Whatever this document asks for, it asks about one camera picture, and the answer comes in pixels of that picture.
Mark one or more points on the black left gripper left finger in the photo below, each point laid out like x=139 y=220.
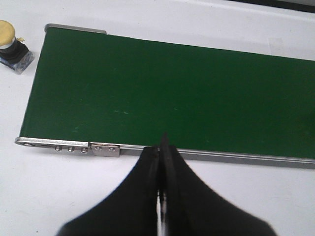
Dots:
x=130 y=210

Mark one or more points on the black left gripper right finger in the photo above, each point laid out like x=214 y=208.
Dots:
x=194 y=209

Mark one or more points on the yellow push button top left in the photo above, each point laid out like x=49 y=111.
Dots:
x=13 y=53

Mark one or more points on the aluminium conveyor frame rail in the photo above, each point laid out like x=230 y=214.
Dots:
x=172 y=152

